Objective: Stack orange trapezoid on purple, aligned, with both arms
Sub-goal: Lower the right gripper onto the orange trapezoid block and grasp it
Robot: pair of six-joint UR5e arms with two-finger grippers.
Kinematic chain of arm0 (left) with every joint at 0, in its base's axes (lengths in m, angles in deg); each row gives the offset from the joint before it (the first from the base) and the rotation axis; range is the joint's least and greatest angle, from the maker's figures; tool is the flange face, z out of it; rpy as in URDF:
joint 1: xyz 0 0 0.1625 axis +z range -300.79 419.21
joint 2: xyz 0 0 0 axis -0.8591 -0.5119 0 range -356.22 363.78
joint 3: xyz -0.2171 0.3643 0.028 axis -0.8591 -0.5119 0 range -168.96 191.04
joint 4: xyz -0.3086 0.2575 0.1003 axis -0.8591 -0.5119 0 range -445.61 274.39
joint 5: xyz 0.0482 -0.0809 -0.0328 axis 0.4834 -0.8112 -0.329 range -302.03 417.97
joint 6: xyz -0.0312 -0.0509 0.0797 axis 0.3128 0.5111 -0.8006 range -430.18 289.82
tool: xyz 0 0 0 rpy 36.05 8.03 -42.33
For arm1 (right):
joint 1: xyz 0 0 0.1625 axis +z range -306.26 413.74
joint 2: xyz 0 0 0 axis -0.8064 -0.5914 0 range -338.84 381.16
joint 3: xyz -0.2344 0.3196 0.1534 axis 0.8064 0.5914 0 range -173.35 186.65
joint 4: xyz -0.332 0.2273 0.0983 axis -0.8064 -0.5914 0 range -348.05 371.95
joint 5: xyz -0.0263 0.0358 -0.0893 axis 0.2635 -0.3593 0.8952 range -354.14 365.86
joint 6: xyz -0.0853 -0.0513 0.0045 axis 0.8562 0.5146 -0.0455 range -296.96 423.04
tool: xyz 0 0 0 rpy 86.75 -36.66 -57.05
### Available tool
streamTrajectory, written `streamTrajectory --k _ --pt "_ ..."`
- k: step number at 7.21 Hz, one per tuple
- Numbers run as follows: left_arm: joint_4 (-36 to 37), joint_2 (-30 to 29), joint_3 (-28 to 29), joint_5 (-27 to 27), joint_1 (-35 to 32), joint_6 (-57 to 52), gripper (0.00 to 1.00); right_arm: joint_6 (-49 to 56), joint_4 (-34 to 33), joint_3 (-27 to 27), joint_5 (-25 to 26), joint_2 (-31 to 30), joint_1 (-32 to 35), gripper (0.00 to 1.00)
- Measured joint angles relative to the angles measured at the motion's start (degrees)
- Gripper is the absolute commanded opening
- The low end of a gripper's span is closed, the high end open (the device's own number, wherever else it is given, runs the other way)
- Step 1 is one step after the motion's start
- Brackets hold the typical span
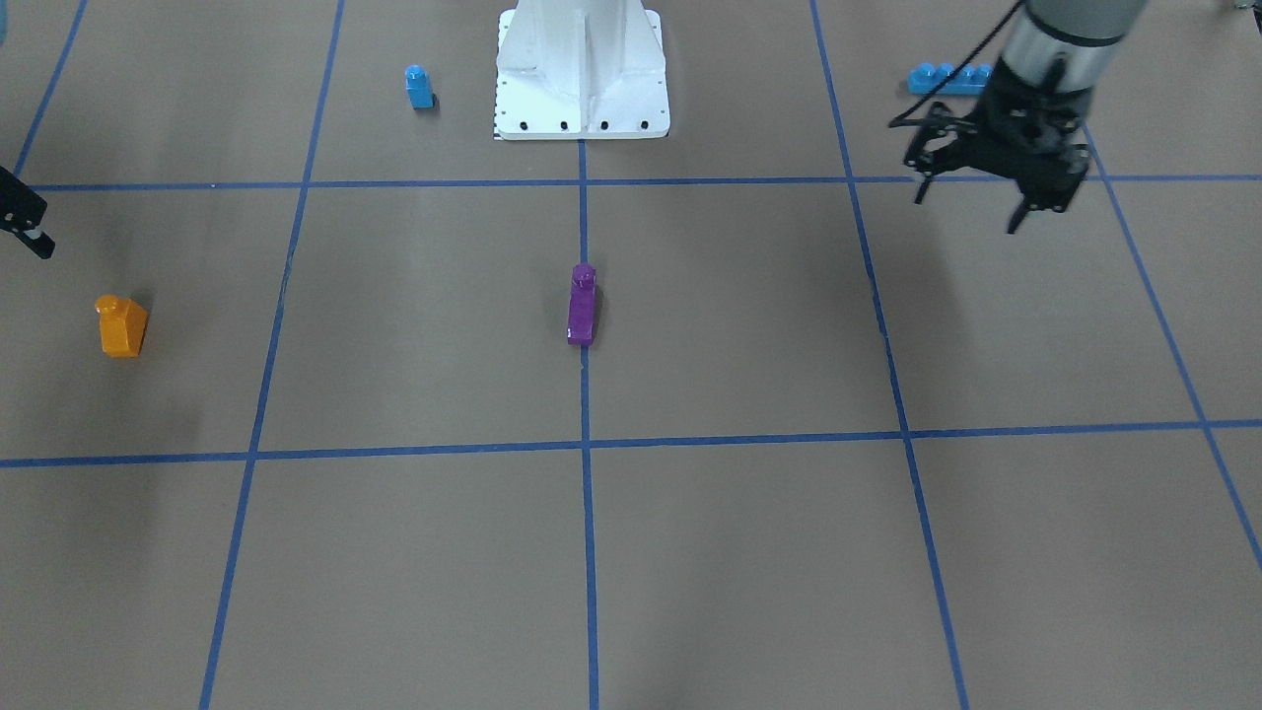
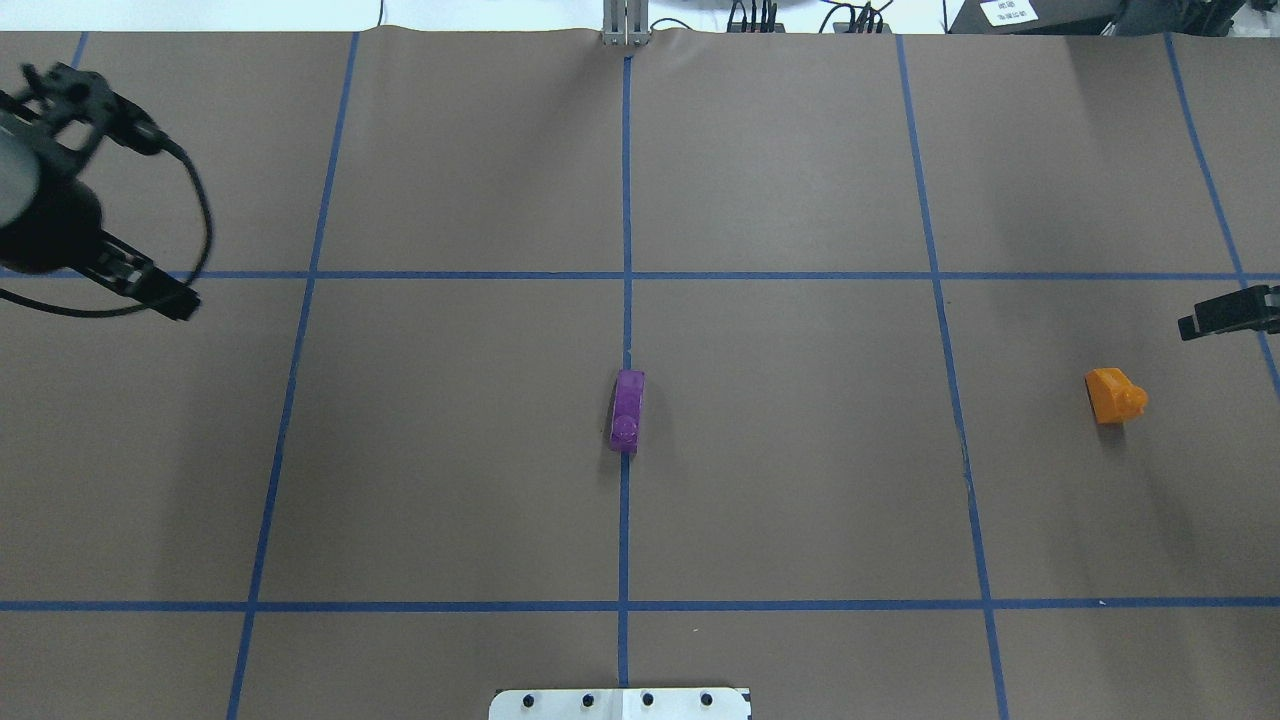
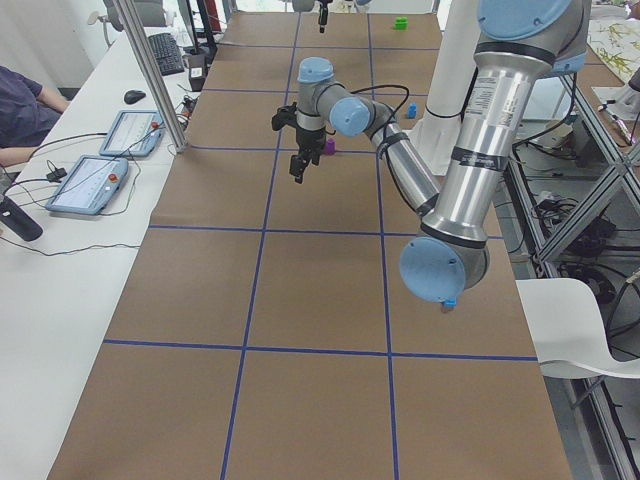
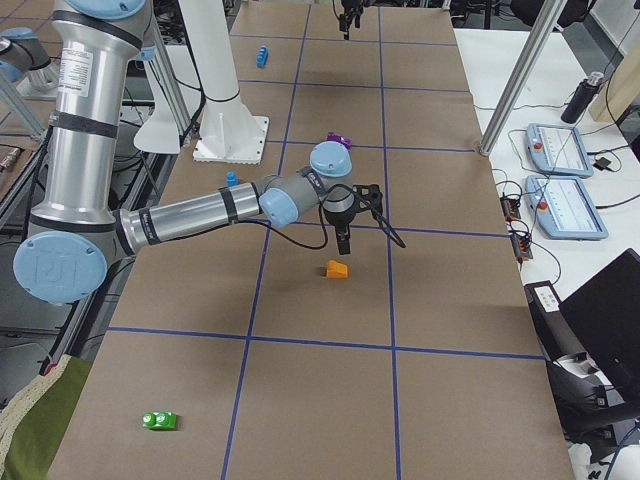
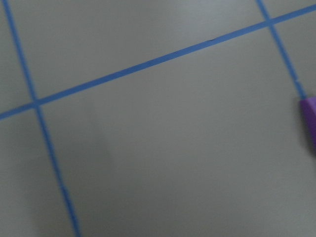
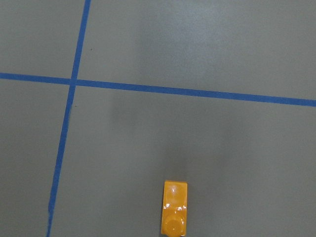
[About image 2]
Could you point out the purple trapezoid block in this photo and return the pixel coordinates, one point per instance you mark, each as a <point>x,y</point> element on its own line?
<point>626,411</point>

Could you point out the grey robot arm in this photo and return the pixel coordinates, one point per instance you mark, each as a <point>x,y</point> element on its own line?
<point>22,176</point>

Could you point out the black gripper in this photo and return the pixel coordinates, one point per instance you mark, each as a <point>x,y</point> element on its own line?
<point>50,232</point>

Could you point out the orange trapezoid block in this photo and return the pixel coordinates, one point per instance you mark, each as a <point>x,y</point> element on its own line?
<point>1115,398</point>

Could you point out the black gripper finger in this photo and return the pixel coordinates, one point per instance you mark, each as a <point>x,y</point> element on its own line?
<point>1253,309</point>

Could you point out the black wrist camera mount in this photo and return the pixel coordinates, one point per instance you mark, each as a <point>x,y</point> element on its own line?
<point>63,114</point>

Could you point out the black box with label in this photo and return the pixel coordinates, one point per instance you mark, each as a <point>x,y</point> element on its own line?
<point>1095,18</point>

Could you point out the black cable cluster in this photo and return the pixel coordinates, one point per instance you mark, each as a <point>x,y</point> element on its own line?
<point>819,17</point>

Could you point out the white metal base plate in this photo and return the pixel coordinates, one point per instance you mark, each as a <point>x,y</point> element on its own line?
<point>623,703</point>

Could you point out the grey metal post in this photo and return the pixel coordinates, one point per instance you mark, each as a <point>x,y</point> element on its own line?
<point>625,23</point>

